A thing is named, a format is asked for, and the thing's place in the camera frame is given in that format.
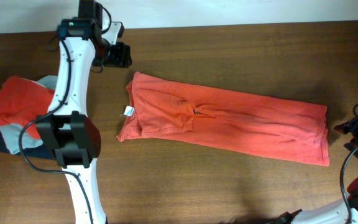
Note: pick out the folded navy garment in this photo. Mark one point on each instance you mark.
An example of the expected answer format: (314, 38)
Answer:
(40, 153)

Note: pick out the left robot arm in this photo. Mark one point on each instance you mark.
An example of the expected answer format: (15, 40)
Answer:
(85, 41)

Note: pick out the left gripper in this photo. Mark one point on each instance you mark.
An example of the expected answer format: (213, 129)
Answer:
(121, 58)

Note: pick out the folded orange-red garment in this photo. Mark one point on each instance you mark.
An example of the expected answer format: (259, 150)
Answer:
(22, 100)

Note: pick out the red printed t-shirt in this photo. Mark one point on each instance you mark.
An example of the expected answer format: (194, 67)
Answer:
(251, 124)

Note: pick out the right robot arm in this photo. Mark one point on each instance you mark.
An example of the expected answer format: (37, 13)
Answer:
(341, 211)

